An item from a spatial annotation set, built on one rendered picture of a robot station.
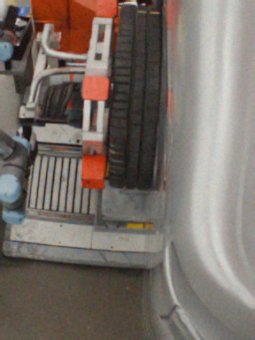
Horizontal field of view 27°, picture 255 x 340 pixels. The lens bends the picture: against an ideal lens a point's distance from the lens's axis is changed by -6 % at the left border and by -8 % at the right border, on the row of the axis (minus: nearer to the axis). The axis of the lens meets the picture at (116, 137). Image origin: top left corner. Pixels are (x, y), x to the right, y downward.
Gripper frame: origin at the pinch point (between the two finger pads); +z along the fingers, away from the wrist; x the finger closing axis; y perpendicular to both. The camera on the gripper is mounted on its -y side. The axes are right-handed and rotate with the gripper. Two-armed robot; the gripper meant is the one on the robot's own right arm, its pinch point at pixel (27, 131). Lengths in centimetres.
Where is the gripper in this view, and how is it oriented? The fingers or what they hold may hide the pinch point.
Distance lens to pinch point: 189.6
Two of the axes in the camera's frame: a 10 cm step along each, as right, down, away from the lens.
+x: -10.0, -0.7, 0.2
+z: 0.7, -8.5, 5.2
